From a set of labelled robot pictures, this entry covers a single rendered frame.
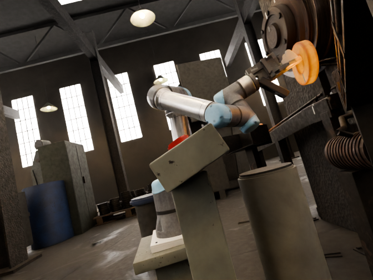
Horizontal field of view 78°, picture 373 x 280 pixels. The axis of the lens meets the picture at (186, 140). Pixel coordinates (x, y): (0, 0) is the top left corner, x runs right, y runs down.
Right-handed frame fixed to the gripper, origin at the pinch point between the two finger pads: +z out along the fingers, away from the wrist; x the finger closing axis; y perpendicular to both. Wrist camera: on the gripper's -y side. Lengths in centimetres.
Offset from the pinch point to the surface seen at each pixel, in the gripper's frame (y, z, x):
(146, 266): -34, -85, -11
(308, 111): -19.7, 6.6, 38.4
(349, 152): -36.1, -7.7, -5.9
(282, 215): -30, -41, -44
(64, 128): 485, -630, 933
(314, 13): 16.0, 21.7, 13.7
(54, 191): 62, -281, 222
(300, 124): -24, 4, 50
